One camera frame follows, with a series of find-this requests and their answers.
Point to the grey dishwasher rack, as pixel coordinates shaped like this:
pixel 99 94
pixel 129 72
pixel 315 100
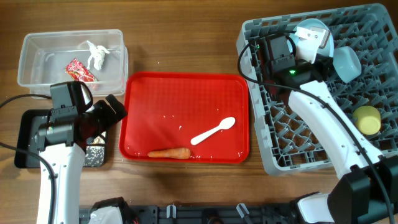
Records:
pixel 285 142

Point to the clear plastic bin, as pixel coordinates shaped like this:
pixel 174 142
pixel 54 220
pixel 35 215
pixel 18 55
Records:
pixel 45 55

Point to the light blue plate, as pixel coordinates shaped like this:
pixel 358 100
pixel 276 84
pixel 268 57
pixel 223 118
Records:
pixel 328 51

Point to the light blue bowl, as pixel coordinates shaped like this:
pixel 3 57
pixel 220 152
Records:
pixel 346 64

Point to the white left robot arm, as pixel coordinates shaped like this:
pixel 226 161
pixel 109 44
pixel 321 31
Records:
pixel 61 143

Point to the yellow plastic cup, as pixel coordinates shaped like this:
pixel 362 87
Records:
pixel 367 119

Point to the black tray bin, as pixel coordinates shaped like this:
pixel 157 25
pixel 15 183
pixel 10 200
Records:
pixel 30 122

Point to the orange carrot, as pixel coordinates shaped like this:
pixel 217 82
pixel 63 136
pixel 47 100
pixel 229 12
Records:
pixel 175 153

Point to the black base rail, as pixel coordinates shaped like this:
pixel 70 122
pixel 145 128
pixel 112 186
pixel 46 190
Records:
pixel 265 214

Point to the red plastic tray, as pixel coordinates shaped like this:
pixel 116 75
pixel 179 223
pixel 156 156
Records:
pixel 166 110

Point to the spilled white rice pile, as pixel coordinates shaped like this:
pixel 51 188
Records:
pixel 95 151

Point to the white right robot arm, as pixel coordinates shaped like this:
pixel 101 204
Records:
pixel 294 72

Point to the white tissue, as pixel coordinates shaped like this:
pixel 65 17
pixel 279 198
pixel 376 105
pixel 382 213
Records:
pixel 97 53

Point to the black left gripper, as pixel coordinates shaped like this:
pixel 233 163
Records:
pixel 101 115

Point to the white plastic spoon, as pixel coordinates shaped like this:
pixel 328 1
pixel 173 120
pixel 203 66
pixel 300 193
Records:
pixel 223 125

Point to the red snack wrapper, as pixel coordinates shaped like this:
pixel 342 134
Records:
pixel 79 72

